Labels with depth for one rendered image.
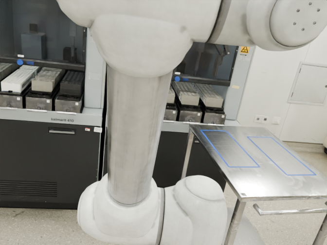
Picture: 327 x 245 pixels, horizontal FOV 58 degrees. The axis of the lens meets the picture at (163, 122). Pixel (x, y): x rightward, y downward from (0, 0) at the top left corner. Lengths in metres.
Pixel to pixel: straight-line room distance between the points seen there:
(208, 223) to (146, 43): 0.53
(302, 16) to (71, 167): 1.71
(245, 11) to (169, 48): 0.09
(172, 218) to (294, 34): 0.55
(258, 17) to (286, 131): 3.28
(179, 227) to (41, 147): 1.25
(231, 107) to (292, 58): 1.51
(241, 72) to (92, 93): 0.90
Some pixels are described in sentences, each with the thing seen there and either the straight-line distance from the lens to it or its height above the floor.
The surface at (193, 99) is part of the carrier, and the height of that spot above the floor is 0.86.
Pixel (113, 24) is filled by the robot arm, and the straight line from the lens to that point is 0.35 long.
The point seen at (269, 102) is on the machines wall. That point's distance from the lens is 3.35.
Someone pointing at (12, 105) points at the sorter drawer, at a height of 0.75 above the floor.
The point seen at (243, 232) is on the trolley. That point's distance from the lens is 1.79.
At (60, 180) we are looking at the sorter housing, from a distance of 1.97.
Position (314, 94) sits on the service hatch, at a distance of 3.57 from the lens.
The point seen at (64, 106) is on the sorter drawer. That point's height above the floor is 0.77.
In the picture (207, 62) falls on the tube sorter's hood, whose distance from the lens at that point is 1.77.
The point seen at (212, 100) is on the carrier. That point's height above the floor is 0.86.
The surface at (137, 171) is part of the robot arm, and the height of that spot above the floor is 1.09.
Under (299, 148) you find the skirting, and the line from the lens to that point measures 3.79.
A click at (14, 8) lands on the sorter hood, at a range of 1.75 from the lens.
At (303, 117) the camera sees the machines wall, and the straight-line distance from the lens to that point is 3.63.
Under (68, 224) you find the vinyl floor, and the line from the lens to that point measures 2.07.
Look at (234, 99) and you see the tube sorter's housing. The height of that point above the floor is 0.88.
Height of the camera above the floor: 1.40
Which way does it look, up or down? 23 degrees down
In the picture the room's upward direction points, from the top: 9 degrees clockwise
